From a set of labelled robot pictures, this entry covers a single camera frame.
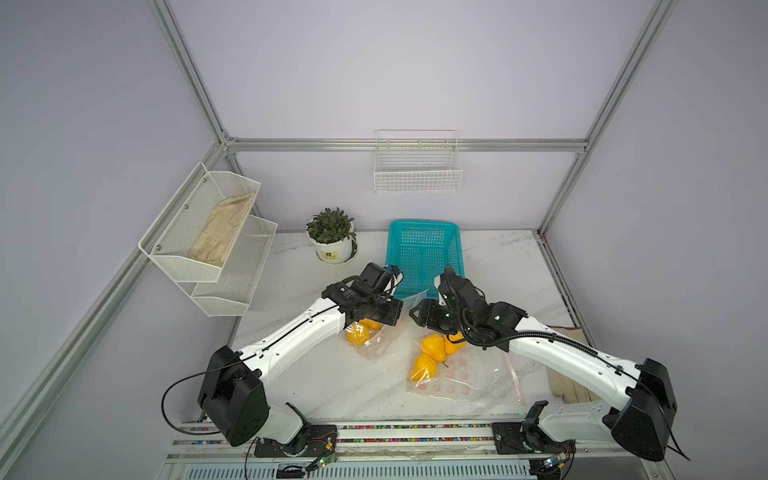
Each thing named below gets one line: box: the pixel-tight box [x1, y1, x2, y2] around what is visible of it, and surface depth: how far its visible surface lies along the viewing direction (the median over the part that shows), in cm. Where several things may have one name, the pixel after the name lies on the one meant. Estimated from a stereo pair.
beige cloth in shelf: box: [187, 192, 255, 266], surface depth 81 cm
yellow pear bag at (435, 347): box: [420, 334, 447, 363], surface depth 86 cm
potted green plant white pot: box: [306, 207, 358, 264], surface depth 100 cm
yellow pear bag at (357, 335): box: [346, 323, 370, 347], surface depth 86 cm
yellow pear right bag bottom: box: [410, 353, 438, 382], surface depth 82 cm
